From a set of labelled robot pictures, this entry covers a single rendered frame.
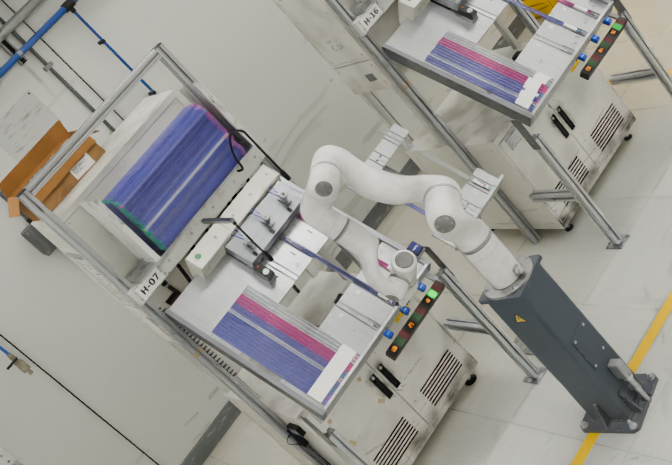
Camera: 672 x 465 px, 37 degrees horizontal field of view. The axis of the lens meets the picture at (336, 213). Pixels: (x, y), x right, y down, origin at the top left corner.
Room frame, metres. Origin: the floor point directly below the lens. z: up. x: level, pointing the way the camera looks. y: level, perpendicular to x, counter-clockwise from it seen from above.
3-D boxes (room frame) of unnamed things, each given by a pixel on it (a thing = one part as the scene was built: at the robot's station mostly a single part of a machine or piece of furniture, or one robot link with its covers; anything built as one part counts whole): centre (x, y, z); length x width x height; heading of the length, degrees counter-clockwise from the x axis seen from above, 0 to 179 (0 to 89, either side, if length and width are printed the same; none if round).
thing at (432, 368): (3.77, 0.44, 0.31); 0.70 x 0.65 x 0.62; 113
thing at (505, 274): (2.90, -0.27, 0.79); 0.19 x 0.19 x 0.18
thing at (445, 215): (2.87, -0.26, 1.00); 0.19 x 0.12 x 0.24; 156
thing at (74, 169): (3.92, 0.56, 1.82); 0.68 x 0.30 x 0.20; 113
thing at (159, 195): (3.68, 0.34, 1.52); 0.51 x 0.13 x 0.27; 113
